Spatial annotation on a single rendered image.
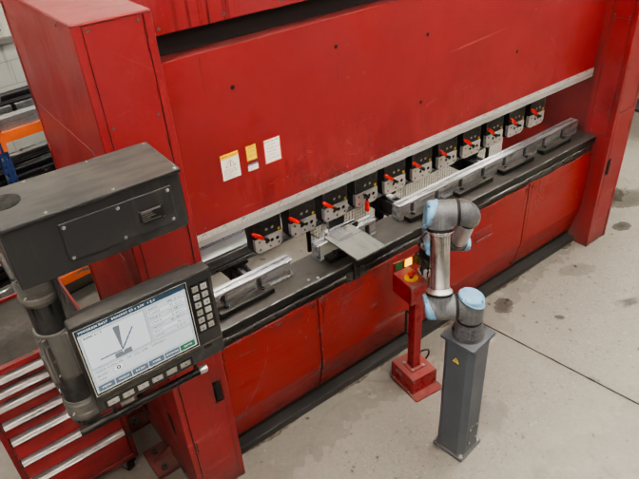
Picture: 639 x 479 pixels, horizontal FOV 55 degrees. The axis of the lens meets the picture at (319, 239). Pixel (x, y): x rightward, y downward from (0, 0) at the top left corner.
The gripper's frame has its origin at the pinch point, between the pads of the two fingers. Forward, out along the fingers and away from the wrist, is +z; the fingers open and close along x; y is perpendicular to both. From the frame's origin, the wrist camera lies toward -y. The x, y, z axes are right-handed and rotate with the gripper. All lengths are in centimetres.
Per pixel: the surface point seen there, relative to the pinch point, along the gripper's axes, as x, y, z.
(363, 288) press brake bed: 26.9, 18.3, 7.8
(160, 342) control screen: 146, -35, -71
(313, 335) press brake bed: 62, 14, 20
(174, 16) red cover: 102, 33, -146
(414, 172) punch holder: -18, 37, -39
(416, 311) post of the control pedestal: 7.2, -2.7, 17.8
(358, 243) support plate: 32.0, 17.7, -25.5
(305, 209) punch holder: 54, 31, -47
